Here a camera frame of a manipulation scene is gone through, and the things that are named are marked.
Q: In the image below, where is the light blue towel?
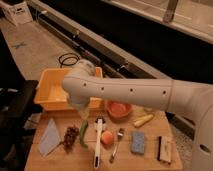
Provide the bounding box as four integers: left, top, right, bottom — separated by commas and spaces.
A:
38, 118, 61, 157

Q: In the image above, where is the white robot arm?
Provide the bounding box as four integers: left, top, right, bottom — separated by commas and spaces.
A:
62, 60, 213, 171

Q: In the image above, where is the green chili pepper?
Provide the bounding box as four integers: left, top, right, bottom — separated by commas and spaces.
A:
79, 120, 88, 148

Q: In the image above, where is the metal fork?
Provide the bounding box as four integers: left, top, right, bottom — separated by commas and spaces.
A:
109, 128, 125, 163

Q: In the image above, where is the red bowl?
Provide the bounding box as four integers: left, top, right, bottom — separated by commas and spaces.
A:
105, 100, 132, 119

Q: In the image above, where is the black coiled cable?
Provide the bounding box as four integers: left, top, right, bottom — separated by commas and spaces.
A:
58, 52, 81, 69

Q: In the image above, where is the wooden cutting board table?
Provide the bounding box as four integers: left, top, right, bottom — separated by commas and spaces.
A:
25, 107, 183, 171

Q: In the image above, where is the yellow plastic tub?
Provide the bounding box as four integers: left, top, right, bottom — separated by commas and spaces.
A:
33, 66, 106, 112

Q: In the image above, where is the blue sponge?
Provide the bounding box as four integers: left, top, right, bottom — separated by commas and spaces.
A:
131, 131, 145, 155

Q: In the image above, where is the black chair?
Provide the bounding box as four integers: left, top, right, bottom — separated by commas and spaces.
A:
0, 79, 43, 171

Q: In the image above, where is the white cardboard box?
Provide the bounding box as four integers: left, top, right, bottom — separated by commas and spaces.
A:
0, 0, 33, 26

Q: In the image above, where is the bunch of dark grapes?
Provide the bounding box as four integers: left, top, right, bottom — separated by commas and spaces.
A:
63, 126, 79, 151

